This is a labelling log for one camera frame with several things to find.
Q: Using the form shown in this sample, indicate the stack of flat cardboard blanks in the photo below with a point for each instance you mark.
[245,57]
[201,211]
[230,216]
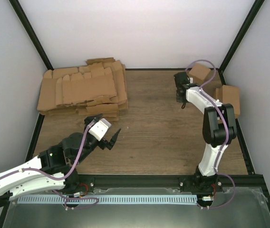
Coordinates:
[99,87]

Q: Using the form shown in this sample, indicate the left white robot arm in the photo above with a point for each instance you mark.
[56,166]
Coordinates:
[55,168]

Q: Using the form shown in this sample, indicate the black frame post right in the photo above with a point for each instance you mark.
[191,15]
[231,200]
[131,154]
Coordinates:
[241,33]

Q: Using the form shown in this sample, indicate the black frame post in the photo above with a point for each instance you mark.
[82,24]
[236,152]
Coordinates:
[241,33]
[31,33]

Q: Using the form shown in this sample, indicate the cardboard box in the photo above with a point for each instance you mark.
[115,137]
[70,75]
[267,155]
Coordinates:
[199,73]
[210,88]
[229,95]

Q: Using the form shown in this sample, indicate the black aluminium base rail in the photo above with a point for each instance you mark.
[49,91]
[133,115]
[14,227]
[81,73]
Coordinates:
[185,183]

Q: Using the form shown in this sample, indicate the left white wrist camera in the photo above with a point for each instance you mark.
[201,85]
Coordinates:
[99,129]

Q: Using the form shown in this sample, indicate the black frame post left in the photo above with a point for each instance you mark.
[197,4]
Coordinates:
[31,33]

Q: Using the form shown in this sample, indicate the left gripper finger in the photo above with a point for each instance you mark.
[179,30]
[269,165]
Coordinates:
[91,120]
[113,140]

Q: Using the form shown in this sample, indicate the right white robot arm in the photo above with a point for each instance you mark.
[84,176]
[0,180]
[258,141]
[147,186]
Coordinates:
[218,129]

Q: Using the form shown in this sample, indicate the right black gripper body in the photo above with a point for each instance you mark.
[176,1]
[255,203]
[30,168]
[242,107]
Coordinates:
[180,99]

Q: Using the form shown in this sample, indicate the light blue slotted cable duct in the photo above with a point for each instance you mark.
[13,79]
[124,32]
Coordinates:
[115,199]

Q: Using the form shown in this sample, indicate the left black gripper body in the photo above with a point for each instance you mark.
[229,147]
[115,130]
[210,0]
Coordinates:
[104,144]

